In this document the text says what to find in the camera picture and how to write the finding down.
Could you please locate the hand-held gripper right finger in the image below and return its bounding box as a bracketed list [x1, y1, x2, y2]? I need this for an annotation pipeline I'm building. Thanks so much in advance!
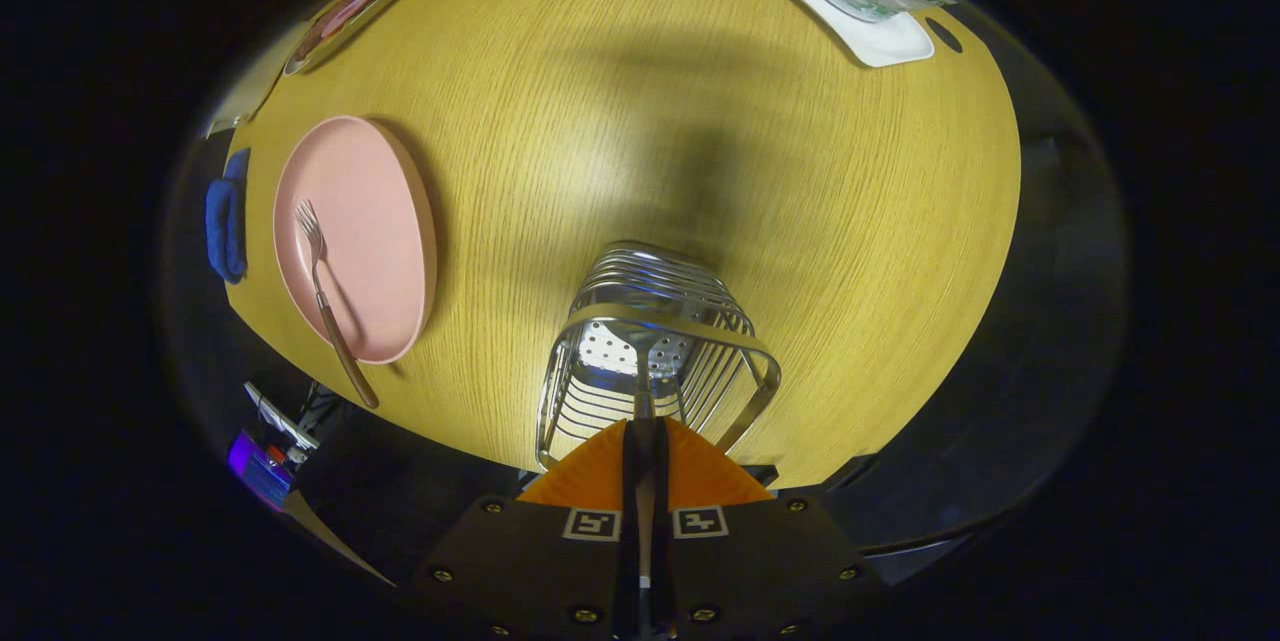
[655, 418, 886, 641]

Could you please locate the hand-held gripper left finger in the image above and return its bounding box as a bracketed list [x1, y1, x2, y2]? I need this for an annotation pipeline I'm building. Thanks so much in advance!
[405, 418, 641, 641]

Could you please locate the fork with wooden handle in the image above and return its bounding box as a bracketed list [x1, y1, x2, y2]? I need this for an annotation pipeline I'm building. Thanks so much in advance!
[293, 199, 381, 410]

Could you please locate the white flat panel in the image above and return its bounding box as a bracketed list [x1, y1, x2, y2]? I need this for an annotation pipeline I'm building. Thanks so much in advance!
[245, 381, 319, 450]

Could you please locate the purple lit device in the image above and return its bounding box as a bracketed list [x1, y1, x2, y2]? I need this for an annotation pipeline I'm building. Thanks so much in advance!
[227, 431, 293, 510]

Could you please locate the pink round plate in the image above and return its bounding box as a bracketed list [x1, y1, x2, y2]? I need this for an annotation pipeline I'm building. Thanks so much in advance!
[272, 115, 438, 365]

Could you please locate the blue folded cloth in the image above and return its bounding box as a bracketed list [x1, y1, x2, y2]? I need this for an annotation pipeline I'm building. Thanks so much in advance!
[205, 148, 251, 284]

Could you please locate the white square coaster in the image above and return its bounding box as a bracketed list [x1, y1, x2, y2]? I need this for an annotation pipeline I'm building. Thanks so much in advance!
[763, 0, 936, 69]

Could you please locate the cream white toaster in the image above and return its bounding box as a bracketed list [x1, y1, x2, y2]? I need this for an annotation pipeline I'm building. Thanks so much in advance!
[205, 41, 301, 139]

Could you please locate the bowl of toy food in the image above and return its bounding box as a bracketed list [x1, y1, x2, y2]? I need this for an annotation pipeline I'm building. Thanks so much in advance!
[283, 0, 422, 77]

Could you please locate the metal wire cutlery rack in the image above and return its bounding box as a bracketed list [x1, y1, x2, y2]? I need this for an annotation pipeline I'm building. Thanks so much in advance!
[535, 241, 783, 472]

